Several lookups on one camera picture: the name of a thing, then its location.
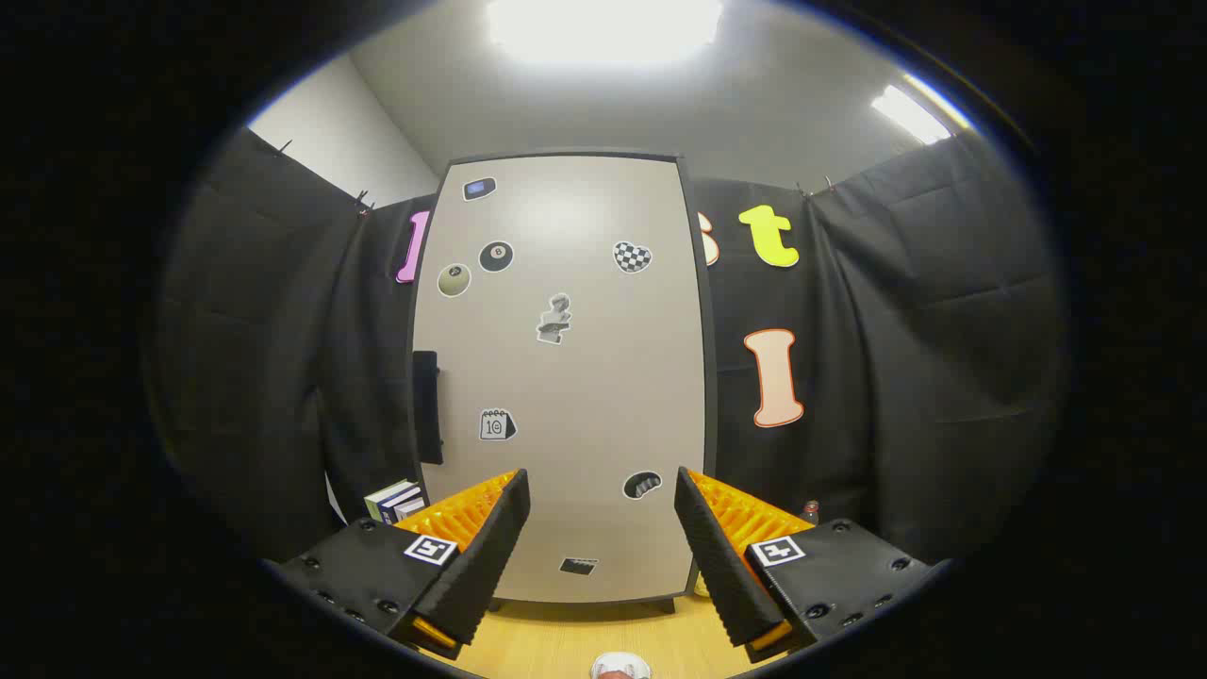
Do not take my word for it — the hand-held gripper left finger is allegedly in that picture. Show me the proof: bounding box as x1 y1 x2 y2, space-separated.
267 469 531 661

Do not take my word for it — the black door handle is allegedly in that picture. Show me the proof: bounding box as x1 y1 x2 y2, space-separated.
412 351 444 466

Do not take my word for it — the large ceiling light panel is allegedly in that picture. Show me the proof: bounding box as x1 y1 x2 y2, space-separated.
486 0 725 58

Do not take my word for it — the narrow ceiling light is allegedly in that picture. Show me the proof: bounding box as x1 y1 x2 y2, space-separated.
869 83 955 145

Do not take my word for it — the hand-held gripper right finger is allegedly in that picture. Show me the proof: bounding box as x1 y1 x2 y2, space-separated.
674 467 949 664

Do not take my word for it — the black backdrop cloth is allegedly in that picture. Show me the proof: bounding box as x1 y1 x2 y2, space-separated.
151 127 1071 567

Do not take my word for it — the light grey shoe cabinet door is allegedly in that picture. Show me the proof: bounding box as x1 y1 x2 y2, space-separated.
411 156 708 604

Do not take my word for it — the green spine book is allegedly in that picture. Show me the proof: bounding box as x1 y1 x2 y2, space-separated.
365 479 413 523

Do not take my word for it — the dark grey shoe cabinet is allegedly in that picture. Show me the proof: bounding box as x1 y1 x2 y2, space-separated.
408 151 719 616

